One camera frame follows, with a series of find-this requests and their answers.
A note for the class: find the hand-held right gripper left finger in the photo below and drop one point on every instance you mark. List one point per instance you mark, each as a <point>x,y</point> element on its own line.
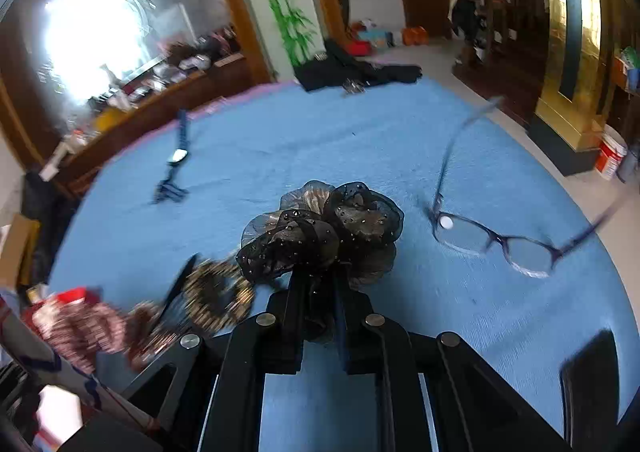
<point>296,302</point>

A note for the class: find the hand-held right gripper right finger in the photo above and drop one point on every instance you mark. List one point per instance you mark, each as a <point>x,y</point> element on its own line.
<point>341,312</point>

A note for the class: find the black sheer scrunchie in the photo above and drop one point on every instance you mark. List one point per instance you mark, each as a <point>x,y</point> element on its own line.
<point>320,232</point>

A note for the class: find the gold sequin scrunchie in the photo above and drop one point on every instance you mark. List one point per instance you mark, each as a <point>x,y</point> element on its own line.
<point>200,282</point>

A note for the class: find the black hair clip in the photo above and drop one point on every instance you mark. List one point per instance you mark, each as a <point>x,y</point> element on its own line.
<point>177,284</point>

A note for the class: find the blue blanket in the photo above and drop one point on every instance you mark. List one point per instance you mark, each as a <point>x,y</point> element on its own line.
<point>310,142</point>

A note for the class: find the wooden dresser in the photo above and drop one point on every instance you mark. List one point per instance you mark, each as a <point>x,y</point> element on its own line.
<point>165,107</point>

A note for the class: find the black cloth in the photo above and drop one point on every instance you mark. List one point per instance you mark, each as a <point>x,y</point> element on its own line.
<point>340,67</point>

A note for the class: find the white blue printed cloth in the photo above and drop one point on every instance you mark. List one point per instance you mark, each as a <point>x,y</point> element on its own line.
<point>45,362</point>

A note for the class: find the black flat object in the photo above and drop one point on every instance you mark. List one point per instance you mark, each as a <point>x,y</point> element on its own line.
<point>592,392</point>

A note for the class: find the cardboard box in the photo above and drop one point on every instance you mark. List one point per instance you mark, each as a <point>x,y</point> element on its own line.
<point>17,247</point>

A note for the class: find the orange bags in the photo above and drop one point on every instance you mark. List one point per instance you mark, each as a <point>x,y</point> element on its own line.
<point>415,36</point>

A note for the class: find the white red paint bucket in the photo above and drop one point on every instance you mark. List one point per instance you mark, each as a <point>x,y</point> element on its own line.
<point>611,152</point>

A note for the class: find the wooden stair railing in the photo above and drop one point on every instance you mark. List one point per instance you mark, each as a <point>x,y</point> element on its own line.
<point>515,17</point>

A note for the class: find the gold pillar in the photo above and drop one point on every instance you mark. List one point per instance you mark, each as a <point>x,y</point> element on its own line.
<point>560,32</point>

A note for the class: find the purple frame eyeglasses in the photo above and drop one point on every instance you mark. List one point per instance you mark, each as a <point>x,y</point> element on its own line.
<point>520,257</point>

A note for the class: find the dark coat on post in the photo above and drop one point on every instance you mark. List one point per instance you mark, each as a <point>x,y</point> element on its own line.
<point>467,12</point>

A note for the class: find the large wall mirror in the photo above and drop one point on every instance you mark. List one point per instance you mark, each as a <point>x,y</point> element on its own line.
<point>100,22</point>

